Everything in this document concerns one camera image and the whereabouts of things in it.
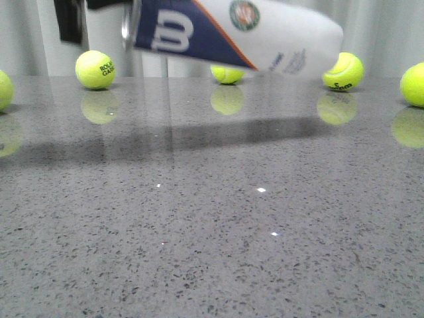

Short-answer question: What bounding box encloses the far-right yellow tennis ball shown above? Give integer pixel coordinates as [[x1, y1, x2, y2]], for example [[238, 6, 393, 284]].
[[399, 62, 424, 107]]

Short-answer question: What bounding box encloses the yellow Wilson tennis ball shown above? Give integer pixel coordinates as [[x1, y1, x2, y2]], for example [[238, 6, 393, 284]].
[[322, 52, 364, 91]]

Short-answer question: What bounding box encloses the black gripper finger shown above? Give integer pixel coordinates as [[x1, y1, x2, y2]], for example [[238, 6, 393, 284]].
[[54, 0, 83, 44]]

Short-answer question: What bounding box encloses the grey-white pleated curtain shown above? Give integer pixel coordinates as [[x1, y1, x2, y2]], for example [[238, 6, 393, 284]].
[[1, 1, 423, 78]]

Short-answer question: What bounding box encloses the far-left yellow tennis ball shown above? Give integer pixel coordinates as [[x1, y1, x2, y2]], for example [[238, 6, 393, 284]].
[[0, 70, 14, 110]]

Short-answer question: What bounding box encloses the white blue tennis ball can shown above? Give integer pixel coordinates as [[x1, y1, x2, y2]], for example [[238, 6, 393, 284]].
[[122, 1, 343, 78]]

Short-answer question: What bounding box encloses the yellow Roland Garros tennis ball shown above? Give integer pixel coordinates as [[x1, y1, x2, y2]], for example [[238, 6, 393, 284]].
[[75, 50, 115, 89]]

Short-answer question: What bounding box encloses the centre yellow tennis ball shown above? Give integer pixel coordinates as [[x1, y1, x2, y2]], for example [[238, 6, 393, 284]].
[[210, 65, 244, 85]]

